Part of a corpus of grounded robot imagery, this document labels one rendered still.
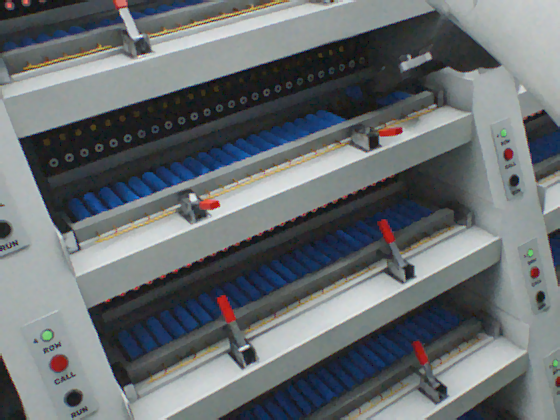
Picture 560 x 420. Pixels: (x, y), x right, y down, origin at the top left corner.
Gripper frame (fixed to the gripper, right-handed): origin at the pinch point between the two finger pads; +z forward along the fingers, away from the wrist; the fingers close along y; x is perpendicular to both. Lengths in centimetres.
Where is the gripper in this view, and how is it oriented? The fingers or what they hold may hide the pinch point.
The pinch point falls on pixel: (384, 84)
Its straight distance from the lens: 95.7
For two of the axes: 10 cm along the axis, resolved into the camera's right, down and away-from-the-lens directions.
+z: -4.0, 1.1, 9.1
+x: 3.7, 9.3, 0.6
